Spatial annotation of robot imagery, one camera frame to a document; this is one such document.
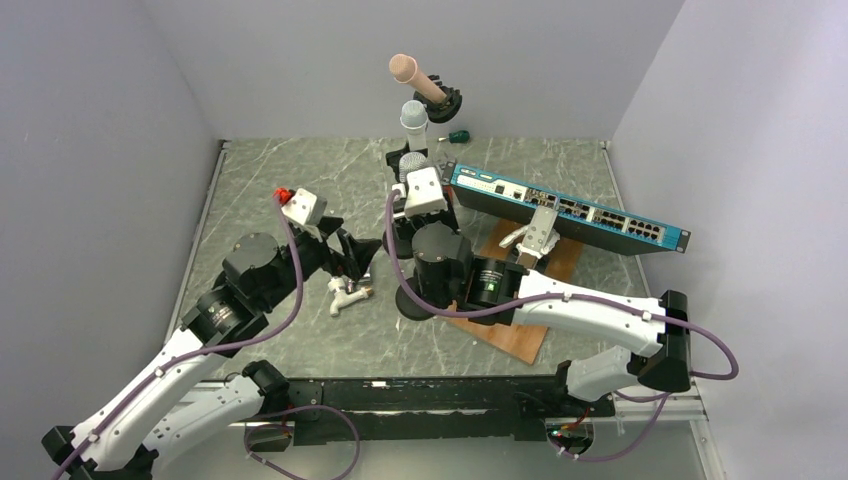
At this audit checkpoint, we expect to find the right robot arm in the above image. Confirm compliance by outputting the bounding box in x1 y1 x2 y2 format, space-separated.
398 222 691 415

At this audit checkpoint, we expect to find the wooden board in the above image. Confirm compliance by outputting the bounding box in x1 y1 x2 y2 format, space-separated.
442 218 586 366

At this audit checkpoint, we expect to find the grey handheld microphone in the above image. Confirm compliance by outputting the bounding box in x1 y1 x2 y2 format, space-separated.
398 151 430 183

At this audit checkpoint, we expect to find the white microphone with stand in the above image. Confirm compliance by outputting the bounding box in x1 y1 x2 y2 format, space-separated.
400 100 429 151

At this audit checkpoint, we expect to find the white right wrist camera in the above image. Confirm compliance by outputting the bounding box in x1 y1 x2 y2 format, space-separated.
392 167 448 218

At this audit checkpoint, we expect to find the green handled screwdriver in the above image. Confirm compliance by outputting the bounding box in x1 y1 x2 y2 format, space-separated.
438 130 471 144

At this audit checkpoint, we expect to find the pink microphone on stand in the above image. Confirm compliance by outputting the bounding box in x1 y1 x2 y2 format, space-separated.
388 53 463 124

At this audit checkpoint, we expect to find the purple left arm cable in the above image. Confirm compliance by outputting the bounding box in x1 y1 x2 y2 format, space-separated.
49 192 362 480

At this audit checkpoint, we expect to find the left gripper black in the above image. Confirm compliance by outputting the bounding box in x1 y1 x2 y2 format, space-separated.
260 216 382 310

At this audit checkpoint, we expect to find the black front microphone stand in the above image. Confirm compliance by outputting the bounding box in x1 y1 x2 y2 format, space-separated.
383 203 472 321

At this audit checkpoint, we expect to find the blue network switch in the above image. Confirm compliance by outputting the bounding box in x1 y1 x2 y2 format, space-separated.
442 161 692 256

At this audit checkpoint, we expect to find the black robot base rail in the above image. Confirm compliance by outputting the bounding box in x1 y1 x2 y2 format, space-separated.
252 375 615 446

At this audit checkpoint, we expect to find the chrome white faucet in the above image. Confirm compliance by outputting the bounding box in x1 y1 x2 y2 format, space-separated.
327 277 373 317

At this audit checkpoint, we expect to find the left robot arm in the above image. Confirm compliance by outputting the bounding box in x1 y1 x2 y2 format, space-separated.
41 217 382 479

